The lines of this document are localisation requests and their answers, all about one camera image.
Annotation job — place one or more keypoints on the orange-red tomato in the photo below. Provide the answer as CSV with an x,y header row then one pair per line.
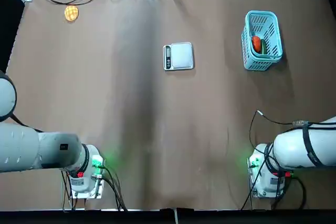
x,y
256,43

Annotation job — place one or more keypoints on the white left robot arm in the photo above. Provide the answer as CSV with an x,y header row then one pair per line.
x,y
26,148

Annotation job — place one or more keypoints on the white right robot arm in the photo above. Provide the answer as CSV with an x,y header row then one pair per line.
x,y
294,148

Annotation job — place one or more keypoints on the silver digital kitchen scale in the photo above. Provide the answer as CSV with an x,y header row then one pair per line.
x,y
182,54

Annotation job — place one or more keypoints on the light blue plastic shopping basket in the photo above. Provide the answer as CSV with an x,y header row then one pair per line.
x,y
260,62

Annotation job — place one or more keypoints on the green cucumber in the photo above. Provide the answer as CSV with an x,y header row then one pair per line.
x,y
263,47

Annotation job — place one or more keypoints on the round orange waffle-pattern bread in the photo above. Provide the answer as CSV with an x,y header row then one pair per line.
x,y
71,13

